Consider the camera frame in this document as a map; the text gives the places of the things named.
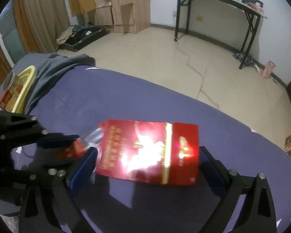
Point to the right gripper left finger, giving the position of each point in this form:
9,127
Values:
58,185

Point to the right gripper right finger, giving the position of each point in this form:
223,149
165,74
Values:
257,213

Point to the small red packet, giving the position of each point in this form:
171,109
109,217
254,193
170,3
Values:
76,149

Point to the red cardboard box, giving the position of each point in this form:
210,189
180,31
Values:
159,153

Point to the red gold box in basin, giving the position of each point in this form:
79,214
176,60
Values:
12,88

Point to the yellow plastic basin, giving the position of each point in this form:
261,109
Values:
27,78

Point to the grey cloth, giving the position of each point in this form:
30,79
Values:
49,69

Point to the pink package on floor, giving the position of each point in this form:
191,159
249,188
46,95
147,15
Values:
268,69

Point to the dark patterned cloth on floor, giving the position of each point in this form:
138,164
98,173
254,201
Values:
247,62

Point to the open black suitcase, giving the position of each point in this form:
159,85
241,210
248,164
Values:
76,37

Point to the beige curtain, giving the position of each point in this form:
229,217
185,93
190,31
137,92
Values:
47,20

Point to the black folding table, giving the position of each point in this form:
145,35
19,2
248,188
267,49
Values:
230,24

